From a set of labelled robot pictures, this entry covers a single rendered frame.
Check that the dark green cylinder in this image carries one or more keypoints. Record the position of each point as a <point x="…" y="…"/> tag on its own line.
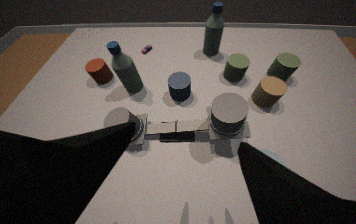
<point x="283" y="66"/>
<point x="236" y="66"/>

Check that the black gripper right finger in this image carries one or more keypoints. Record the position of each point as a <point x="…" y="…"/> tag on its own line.
<point x="281" y="196"/>

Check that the pink eraser with blue sleeve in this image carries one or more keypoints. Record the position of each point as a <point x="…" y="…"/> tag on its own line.
<point x="146" y="49"/>

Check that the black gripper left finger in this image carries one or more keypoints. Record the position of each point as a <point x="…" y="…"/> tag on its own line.
<point x="64" y="174"/>

